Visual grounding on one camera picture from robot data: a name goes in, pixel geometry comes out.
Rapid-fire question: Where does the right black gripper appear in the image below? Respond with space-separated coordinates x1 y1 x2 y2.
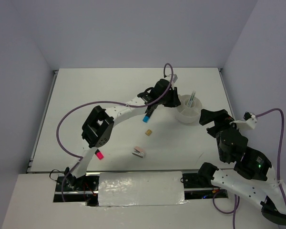
198 107 243 161

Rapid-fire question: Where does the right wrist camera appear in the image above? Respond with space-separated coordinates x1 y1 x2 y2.
230 112 257 131

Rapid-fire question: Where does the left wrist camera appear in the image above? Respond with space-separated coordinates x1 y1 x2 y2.
171 74 178 84

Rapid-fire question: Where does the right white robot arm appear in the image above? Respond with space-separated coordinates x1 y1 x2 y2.
197 109 286 226

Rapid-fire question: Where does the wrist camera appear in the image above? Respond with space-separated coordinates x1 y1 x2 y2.
230 112 257 131
171 74 178 84

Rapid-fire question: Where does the blue black highlighter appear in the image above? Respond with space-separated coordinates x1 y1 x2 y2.
143 112 153 123

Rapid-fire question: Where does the small yellow eraser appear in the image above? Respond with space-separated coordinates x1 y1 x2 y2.
145 129 152 136

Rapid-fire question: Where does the white round divided container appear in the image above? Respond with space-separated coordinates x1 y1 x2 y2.
174 94 203 125

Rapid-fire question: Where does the pink black highlighter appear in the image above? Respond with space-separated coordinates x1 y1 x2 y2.
94 149 104 160

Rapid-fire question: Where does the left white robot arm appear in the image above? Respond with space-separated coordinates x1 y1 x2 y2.
62 74 181 190

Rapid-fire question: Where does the silver green pen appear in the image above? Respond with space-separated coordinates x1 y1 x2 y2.
188 91 196 107

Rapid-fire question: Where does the silver foil cover plate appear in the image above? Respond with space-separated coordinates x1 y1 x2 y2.
98 171 186 207

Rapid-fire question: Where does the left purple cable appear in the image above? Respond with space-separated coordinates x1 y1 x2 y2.
56 63 174 203

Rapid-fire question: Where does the purple cable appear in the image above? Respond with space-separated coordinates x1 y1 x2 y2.
56 63 174 203
212 108 286 229

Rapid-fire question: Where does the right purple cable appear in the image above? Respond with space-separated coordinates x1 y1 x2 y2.
212 108 286 229

